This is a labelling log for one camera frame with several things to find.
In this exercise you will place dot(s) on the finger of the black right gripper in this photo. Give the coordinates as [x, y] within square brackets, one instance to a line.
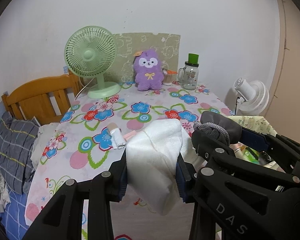
[248, 201]
[283, 150]

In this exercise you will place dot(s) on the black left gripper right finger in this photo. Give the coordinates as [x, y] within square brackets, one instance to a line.
[185, 180]

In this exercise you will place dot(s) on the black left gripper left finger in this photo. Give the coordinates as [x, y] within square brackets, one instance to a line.
[61, 218]

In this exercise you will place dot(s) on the white tissue pack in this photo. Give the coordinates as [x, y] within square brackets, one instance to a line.
[151, 157]

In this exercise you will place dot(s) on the green tissue pack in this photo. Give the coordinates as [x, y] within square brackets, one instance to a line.
[248, 154]

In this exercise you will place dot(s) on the grey drawstring pouch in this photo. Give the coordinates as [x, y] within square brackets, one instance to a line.
[219, 127]

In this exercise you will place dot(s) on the yellow cartoon gift bag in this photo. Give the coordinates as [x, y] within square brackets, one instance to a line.
[255, 123]

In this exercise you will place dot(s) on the blue bed sheet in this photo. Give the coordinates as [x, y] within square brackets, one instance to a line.
[13, 218]

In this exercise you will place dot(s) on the pink cartoon tissue pack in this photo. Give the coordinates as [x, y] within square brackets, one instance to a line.
[129, 135]

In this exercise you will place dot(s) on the white rolled bandage tube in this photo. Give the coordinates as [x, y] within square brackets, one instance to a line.
[117, 140]

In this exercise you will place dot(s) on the white floor fan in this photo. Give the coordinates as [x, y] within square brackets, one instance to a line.
[248, 98]

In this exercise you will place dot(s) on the floral tablecloth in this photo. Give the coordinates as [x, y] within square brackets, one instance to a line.
[80, 148]

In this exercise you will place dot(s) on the grey plaid pillow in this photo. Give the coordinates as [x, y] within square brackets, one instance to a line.
[17, 138]

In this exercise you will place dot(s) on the glass mason jar mug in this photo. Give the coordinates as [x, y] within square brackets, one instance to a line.
[188, 75]

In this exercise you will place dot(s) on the cotton swab jar orange lid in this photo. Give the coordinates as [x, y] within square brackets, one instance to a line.
[169, 76]

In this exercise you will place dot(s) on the purple plush toy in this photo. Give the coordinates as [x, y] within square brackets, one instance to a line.
[148, 70]

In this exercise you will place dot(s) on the green desk fan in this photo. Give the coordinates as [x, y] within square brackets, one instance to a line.
[89, 53]

